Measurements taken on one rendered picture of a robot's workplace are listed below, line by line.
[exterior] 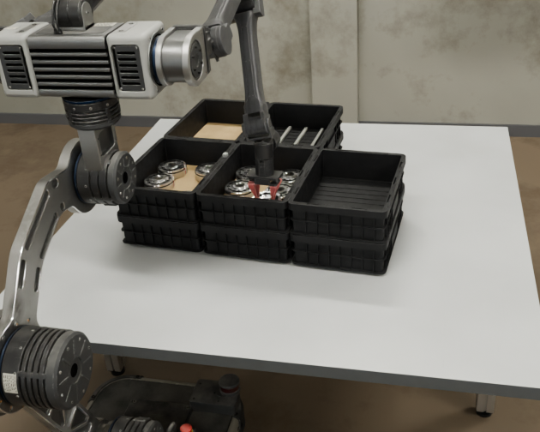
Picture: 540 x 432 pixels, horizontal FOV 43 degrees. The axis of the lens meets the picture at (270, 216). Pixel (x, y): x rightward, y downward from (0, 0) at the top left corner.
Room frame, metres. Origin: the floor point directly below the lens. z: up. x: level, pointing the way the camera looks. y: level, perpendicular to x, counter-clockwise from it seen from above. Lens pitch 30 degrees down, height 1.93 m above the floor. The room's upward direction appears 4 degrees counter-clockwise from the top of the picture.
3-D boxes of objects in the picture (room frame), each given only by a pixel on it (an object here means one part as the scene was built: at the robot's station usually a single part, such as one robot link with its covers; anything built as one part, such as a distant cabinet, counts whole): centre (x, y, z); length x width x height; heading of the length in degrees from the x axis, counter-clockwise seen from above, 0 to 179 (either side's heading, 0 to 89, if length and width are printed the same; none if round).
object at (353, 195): (1.94, -0.26, 0.87); 0.40 x 0.30 x 0.11; 160
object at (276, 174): (1.92, 0.01, 0.99); 0.10 x 0.07 x 0.07; 70
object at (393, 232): (1.94, -0.26, 0.76); 0.40 x 0.30 x 0.12; 160
